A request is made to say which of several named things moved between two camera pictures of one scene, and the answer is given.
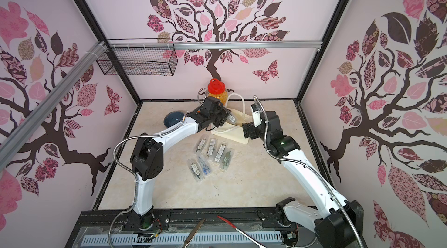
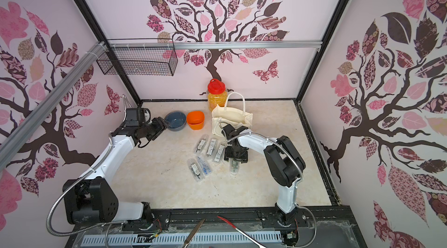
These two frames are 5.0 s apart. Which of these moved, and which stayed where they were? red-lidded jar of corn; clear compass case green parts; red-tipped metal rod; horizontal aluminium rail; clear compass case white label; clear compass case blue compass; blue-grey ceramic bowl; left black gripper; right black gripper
Moved: right black gripper; clear compass case green parts; left black gripper
Stayed: horizontal aluminium rail; clear compass case white label; blue-grey ceramic bowl; red-lidded jar of corn; clear compass case blue compass; red-tipped metal rod
